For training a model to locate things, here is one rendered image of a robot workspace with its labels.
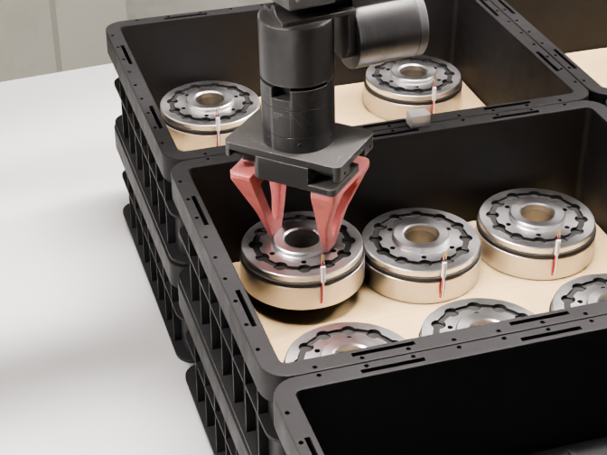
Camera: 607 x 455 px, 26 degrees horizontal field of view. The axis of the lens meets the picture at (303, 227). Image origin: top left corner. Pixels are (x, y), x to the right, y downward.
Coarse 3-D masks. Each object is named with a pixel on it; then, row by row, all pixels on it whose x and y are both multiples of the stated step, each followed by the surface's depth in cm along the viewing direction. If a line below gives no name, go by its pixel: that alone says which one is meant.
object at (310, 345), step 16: (304, 336) 101; (320, 336) 101; (336, 336) 101; (352, 336) 101; (368, 336) 101; (384, 336) 101; (400, 336) 101; (288, 352) 99; (304, 352) 99; (320, 352) 99
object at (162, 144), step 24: (480, 0) 139; (120, 24) 133; (144, 24) 133; (168, 24) 134; (504, 24) 133; (120, 48) 128; (528, 48) 128; (120, 72) 127; (552, 72) 124; (144, 96) 120; (552, 96) 120; (576, 96) 120; (144, 120) 117; (432, 120) 116; (168, 144) 112; (168, 168) 111
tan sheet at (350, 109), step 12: (348, 84) 144; (360, 84) 144; (336, 96) 142; (348, 96) 142; (360, 96) 142; (468, 96) 142; (336, 108) 139; (348, 108) 139; (360, 108) 139; (336, 120) 137; (348, 120) 137; (360, 120) 137; (372, 120) 137; (384, 120) 137
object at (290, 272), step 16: (256, 224) 111; (288, 224) 111; (256, 240) 110; (272, 240) 109; (336, 240) 109; (352, 240) 109; (256, 256) 107; (272, 256) 107; (320, 256) 107; (336, 256) 107; (352, 256) 107; (272, 272) 105; (288, 272) 105; (304, 272) 106; (320, 272) 105; (336, 272) 105
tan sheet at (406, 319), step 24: (600, 240) 118; (600, 264) 114; (360, 288) 111; (480, 288) 111; (504, 288) 111; (528, 288) 111; (552, 288) 111; (264, 312) 108; (288, 312) 108; (312, 312) 108; (336, 312) 108; (360, 312) 108; (384, 312) 108; (408, 312) 108; (288, 336) 106; (408, 336) 106
